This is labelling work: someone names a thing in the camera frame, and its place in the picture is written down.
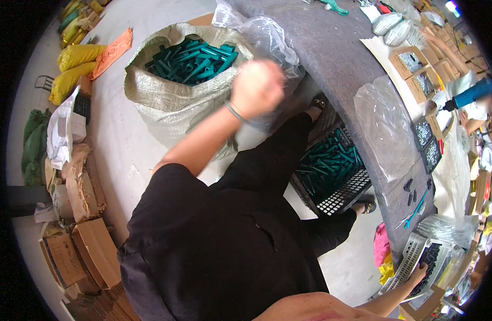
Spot beige woven sack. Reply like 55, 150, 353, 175
124, 22, 255, 162

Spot row of stacked cardboard boxes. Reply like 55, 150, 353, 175
414, 8, 491, 87

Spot person's right hand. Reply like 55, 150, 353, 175
406, 262, 429, 288

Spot pink plastic bag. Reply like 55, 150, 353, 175
373, 222, 391, 268

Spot open cardboard box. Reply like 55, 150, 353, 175
398, 284, 446, 321

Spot black tray of screws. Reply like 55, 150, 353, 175
420, 136, 443, 174
413, 116, 435, 152

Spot person's legs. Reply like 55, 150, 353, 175
209, 92, 377, 258

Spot person's body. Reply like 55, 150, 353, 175
118, 162, 396, 321

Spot heap of green plastic tubes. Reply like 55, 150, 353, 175
144, 37, 240, 87

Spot group of small black parts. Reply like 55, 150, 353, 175
402, 178, 433, 208

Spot green plastic part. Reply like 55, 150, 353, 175
318, 0, 350, 17

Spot person's left hand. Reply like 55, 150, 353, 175
229, 59, 286, 122

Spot yellow plastic bag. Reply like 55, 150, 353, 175
378, 253, 396, 286

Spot orange paper sheet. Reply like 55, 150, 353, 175
89, 27, 134, 81

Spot stack of flat cardboard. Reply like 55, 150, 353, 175
61, 282, 141, 321

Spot cardboard box of screws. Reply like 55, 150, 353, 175
388, 46, 430, 80
405, 66, 442, 105

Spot yellow filled sack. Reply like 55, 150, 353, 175
48, 61, 98, 106
56, 44, 107, 73

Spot pile of green tube pieces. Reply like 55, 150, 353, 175
296, 128, 365, 202

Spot clear bag of parts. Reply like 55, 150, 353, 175
416, 213, 480, 250

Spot white crumpled bag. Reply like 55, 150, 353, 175
46, 85, 87, 170

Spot metal wire frame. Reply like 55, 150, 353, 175
34, 75, 55, 91

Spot heap of yellow green sacks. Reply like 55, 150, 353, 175
58, 0, 107, 50

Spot blue electric screwdriver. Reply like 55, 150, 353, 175
442, 78, 492, 113

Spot crumpled clear plastic bag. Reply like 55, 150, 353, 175
212, 0, 308, 134

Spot pile of cardboard boxes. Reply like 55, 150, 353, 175
33, 76, 122, 299

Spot black plastic crate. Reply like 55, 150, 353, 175
289, 120, 373, 217

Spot grey wrist bracelet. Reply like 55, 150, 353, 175
224, 101, 247, 124

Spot white plastic basket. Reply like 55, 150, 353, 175
378, 232, 452, 298

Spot teal plastic stick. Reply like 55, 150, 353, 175
403, 189, 429, 230

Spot flat clear plastic bag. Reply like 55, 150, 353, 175
353, 75, 422, 184

